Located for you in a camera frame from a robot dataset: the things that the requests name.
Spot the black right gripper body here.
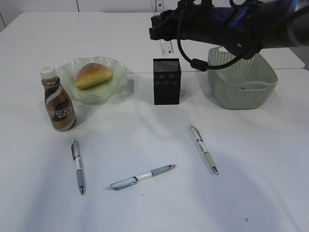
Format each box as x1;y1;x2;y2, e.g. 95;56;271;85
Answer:
148;1;242;46

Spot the clear plastic ruler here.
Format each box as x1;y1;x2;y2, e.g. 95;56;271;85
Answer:
150;0;174;57

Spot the beige white ballpoint pen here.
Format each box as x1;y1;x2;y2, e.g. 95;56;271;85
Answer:
189;124;219;175

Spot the sugared bread roll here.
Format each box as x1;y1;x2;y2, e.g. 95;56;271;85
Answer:
75;63;112;89

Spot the brown Nescafe coffee bottle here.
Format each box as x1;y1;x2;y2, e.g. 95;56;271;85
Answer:
39;66;76;131

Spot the blue clear ballpoint pen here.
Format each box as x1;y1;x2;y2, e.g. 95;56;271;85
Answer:
106;164;176;191

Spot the blue black right robot arm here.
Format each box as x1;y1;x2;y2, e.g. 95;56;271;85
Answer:
149;0;309;72

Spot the green woven plastic basket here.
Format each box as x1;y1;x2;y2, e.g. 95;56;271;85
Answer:
208;53;278;110

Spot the black mesh pen holder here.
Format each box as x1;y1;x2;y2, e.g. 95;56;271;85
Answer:
153;58;182;105

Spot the green wavy glass plate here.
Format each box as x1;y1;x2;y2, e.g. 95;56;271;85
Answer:
57;56;127;104

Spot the grey white ballpoint pen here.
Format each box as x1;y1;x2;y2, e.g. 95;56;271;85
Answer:
71;139;85;195

